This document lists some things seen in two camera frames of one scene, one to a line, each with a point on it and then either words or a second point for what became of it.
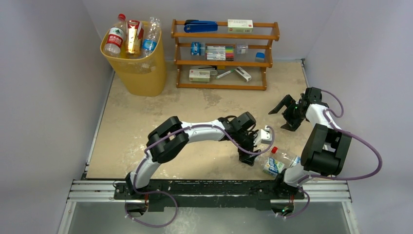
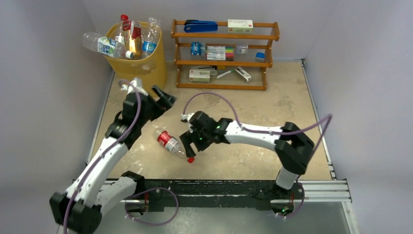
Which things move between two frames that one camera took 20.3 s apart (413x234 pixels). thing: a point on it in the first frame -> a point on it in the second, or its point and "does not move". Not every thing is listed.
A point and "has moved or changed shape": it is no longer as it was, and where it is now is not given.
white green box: x=240 y=26 does not move
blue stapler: x=194 y=26 does not move
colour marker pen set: x=219 y=51 does not move
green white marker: x=225 y=73 does not move
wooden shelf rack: x=176 y=35 does not move
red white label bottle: x=116 y=40 has moved or changed shape
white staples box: x=199 y=75 does not move
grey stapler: x=213 y=69 does not move
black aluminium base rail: x=258 y=195 does not move
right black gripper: x=293 y=109 -> x=191 y=138
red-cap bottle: x=290 y=160 has moved or changed shape
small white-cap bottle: x=270 y=165 -> x=104 y=45
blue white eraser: x=260 y=56 does not move
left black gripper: x=246 y=158 -> x=166 y=102
